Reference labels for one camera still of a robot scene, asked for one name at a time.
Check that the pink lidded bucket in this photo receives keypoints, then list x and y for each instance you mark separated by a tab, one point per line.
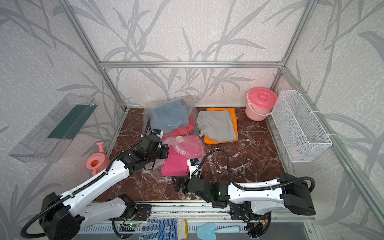
260	103

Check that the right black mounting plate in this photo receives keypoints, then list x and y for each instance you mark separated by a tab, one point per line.
245	213

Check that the black mounting plate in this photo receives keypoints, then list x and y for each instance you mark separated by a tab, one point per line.
142	212
245	213

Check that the orange trousers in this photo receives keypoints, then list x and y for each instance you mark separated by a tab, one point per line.
234	135

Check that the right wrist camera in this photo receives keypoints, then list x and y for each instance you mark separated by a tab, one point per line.
193	165

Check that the grey white garment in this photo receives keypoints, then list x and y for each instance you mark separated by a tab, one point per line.
217	124

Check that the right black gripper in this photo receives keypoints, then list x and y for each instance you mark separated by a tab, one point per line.
185	181

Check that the red garment in bag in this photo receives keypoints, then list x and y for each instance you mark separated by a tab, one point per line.
181	131

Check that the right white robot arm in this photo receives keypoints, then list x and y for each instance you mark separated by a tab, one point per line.
250	201

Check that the pink watering can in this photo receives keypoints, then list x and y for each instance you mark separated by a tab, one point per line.
99	161

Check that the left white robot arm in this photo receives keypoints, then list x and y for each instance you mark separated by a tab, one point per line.
63	216

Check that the clear plastic vacuum bag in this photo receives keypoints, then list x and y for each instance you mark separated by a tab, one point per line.
155	171

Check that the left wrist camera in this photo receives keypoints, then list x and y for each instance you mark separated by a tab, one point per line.
158	133

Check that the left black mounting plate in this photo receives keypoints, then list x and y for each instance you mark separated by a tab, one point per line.
142	212

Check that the pink garment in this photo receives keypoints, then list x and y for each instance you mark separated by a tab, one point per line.
176	163

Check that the blue towel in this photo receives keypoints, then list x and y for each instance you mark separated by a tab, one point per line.
170	115

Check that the light blue toy shovel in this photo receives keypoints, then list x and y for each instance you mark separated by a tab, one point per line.
208	231

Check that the clear plastic wall shelf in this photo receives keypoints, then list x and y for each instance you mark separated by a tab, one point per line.
50	138

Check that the blue dotted work glove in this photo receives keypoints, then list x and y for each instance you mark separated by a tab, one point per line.
164	229

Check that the white wire mesh basket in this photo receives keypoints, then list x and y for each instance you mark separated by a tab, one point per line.
301	132

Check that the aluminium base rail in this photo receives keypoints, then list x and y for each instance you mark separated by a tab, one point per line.
192	211

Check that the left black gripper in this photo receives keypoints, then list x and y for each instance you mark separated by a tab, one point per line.
165	148

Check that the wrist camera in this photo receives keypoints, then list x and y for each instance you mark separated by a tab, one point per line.
193	165
158	133

